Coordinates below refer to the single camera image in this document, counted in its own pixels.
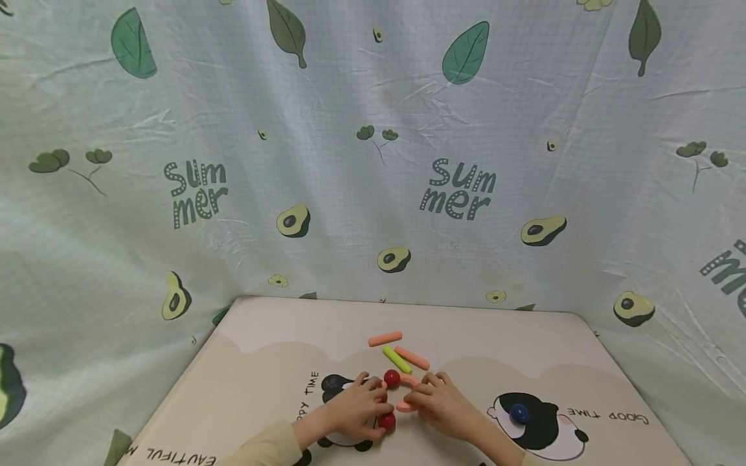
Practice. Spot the person's right hand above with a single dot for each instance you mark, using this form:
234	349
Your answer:
447	408

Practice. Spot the person's left hand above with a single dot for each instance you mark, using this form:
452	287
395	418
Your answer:
348	410

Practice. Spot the person's left index finger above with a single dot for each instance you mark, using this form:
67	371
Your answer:
382	409

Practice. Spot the person's left thumb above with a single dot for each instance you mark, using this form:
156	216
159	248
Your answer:
373	433

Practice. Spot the person's left fingers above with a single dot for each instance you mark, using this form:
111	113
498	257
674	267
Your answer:
372	386

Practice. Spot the person's right fingers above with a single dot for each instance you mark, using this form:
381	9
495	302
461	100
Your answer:
418	392

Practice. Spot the red ball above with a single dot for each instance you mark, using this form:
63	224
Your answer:
387	422
391	378

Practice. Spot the person's right forearm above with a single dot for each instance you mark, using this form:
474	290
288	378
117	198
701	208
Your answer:
500	446

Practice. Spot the person's left forearm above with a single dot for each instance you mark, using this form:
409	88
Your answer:
278	444

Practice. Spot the curved orange stick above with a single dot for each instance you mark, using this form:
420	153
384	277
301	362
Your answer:
409	380

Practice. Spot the yellow-green stick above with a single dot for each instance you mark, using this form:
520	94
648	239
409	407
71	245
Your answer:
397	359

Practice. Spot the blue ball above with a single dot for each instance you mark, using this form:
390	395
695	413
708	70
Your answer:
519	414

